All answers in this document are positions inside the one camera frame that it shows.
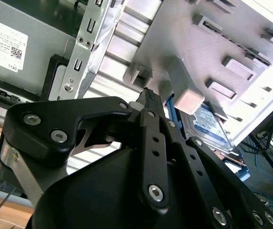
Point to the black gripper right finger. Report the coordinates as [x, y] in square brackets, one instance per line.
[198, 171]

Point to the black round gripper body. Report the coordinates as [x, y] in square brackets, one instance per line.
[91, 202]

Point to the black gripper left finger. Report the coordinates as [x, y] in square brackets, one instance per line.
[43, 124]

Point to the hard disk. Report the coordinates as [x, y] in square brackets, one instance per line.
[205, 124]

